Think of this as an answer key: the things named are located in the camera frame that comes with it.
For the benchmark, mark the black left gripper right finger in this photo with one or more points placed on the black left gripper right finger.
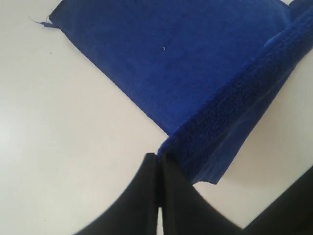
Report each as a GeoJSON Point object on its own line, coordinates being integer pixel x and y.
{"type": "Point", "coordinates": [184, 210]}

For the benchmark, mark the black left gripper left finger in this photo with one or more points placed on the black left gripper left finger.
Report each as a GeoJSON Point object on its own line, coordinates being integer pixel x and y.
{"type": "Point", "coordinates": [135, 211]}

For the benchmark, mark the blue towel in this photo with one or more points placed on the blue towel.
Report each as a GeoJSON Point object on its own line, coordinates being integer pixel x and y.
{"type": "Point", "coordinates": [204, 71]}

